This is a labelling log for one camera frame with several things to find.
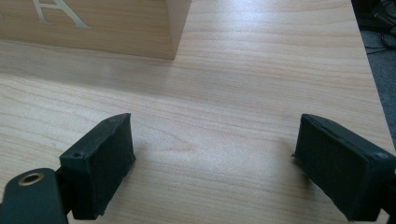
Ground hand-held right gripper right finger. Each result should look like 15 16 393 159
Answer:
292 113 396 222

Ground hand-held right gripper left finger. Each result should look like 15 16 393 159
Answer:
59 112 137 221

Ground wooden box with white letter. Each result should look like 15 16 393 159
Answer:
0 0 192 61

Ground black cables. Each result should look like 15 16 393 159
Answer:
350 0 396 54

